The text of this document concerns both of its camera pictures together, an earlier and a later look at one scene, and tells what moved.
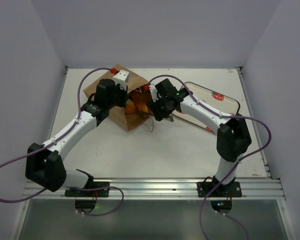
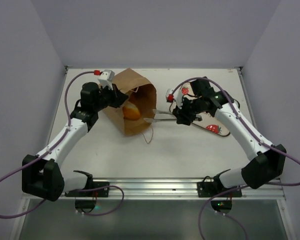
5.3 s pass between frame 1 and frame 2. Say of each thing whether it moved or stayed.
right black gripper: moved
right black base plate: stayed
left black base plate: stayed
